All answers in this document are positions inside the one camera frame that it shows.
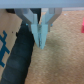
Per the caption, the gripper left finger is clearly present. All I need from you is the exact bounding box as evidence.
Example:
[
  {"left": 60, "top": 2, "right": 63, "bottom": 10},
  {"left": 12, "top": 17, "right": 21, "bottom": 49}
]
[{"left": 14, "top": 7, "right": 43, "bottom": 49}]

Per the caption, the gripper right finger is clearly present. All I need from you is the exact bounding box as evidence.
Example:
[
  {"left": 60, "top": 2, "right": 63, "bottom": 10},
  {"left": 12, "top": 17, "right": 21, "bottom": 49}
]
[{"left": 40, "top": 7, "right": 63, "bottom": 49}]

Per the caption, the pink block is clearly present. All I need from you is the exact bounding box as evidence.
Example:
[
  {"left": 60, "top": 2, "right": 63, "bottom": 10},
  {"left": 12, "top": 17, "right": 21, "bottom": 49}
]
[{"left": 80, "top": 16, "right": 84, "bottom": 34}]

